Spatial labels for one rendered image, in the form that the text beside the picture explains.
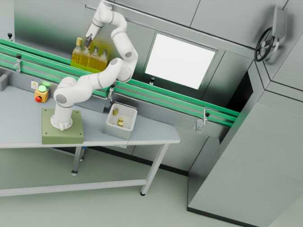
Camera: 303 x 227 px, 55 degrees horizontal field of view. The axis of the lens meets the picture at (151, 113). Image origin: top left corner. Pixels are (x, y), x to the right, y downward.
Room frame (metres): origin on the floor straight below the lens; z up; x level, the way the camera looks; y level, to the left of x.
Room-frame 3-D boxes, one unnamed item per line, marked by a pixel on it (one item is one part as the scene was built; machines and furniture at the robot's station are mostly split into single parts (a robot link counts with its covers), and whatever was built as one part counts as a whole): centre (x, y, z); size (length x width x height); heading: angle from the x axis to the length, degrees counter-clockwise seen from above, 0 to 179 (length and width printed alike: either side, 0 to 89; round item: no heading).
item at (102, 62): (1.63, 0.42, 0.99); 0.06 x 0.06 x 0.21; 7
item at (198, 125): (1.58, -0.34, 0.90); 0.17 x 0.05 x 0.23; 6
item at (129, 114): (1.43, 0.17, 0.80); 0.22 x 0.17 x 0.09; 6
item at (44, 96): (1.41, 0.72, 0.79); 0.07 x 0.07 x 0.07; 6
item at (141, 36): (1.79, 0.18, 1.15); 0.90 x 0.03 x 0.34; 96
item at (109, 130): (1.46, 0.17, 0.79); 0.27 x 0.17 x 0.08; 6
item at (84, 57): (1.62, 0.53, 0.99); 0.06 x 0.06 x 0.21; 6
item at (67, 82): (1.21, 0.47, 1.05); 0.13 x 0.10 x 0.16; 8
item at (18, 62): (1.41, 0.89, 0.94); 0.07 x 0.04 x 0.13; 6
